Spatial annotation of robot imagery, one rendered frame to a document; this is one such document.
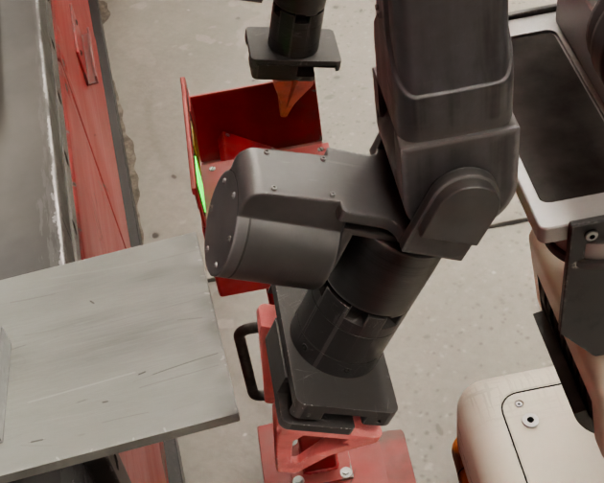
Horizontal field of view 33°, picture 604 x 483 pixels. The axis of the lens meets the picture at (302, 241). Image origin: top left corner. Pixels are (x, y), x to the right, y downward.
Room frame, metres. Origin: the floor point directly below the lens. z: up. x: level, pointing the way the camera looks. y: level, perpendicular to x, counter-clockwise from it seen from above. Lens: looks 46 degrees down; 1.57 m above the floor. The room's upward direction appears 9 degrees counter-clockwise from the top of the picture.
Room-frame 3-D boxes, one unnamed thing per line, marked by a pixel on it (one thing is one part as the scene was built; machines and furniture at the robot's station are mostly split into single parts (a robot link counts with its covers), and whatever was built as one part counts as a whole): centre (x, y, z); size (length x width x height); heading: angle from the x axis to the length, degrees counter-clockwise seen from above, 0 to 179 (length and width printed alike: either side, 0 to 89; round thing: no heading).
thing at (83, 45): (1.50, 0.31, 0.59); 0.15 x 0.02 x 0.07; 7
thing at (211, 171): (0.91, 0.03, 0.75); 0.20 x 0.16 x 0.18; 1
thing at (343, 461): (0.91, 0.03, 0.13); 0.10 x 0.10 x 0.01; 1
